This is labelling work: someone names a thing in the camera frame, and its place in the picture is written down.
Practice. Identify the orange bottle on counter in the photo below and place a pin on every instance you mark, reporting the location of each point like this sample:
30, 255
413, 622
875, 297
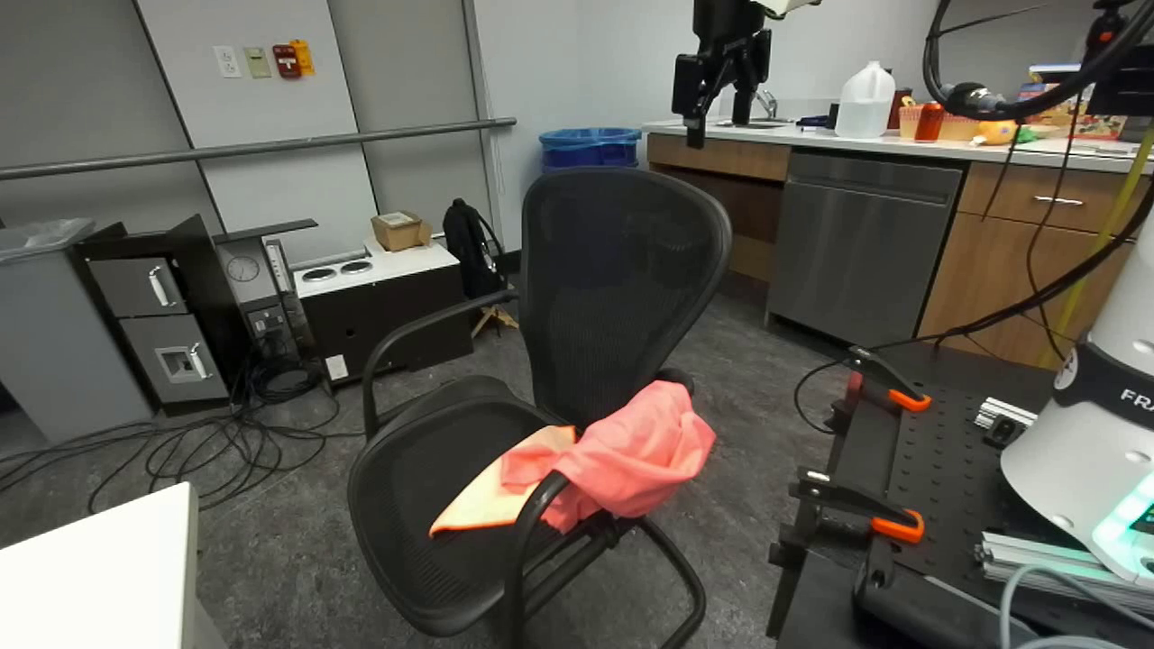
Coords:
931, 122

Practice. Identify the black mesh office chair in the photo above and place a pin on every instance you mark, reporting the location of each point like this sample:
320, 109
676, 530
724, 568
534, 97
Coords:
615, 268

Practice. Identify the wooden counter cabinet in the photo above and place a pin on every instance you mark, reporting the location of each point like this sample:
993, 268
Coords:
1028, 255

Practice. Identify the low white topped bench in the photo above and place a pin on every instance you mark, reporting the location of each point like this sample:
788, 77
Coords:
354, 301

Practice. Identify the stainless steel dishwasher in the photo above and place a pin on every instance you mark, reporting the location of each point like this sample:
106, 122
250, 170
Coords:
859, 242

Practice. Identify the pink sweatshirt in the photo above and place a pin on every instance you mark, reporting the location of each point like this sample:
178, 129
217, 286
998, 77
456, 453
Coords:
624, 464

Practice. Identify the orange black clamp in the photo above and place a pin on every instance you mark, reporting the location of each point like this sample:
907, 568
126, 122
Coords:
883, 384
826, 505

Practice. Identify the lower orange black clamp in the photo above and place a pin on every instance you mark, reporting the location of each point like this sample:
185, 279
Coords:
826, 505

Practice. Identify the black perforated robot table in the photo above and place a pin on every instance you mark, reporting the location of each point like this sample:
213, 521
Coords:
986, 576

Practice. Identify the white table corner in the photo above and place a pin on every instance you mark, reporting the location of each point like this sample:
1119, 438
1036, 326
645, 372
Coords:
120, 578

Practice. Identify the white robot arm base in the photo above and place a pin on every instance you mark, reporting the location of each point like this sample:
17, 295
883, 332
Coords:
1088, 464

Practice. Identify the grey filing cabinet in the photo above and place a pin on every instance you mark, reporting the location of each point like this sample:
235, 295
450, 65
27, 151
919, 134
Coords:
101, 326

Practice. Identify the upper orange black clamp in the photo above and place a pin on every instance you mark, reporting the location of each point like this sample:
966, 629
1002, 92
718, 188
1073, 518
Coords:
883, 384

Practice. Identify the small cardboard box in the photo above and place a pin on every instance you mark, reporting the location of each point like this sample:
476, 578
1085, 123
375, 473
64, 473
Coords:
398, 231

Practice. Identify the black backpack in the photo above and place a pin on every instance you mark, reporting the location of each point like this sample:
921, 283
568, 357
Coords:
475, 246

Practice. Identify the black equipment stand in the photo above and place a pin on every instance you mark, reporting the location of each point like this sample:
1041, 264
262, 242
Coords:
262, 283

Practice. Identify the white plastic jug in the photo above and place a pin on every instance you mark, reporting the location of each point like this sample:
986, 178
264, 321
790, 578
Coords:
868, 101

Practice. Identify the red fire alarm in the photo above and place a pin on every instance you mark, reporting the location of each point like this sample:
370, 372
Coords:
292, 60

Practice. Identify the blue recycling bin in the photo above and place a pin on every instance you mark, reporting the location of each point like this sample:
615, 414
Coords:
606, 146

